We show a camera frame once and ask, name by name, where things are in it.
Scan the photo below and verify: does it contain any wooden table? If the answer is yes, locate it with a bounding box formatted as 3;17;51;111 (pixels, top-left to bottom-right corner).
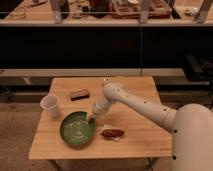
28;76;179;161

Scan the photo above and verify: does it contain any white gripper wrist block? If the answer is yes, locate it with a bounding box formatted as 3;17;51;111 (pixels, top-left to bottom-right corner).
86;102;107;121

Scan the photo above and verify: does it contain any wooden shelf bench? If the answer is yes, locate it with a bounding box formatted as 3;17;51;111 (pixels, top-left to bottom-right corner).
0;0;213;27

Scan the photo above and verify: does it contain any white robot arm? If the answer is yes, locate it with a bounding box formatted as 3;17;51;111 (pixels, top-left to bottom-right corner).
88;83;213;171

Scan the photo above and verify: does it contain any brown chocolate bar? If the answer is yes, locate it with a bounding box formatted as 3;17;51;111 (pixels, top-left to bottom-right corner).
70;89;90;101

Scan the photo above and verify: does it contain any green ceramic bowl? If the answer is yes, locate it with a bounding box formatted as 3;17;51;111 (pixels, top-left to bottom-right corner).
60;111;95;147

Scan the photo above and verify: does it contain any red chili pepper toy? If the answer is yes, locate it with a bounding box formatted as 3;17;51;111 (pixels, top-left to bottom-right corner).
99;125;125;141

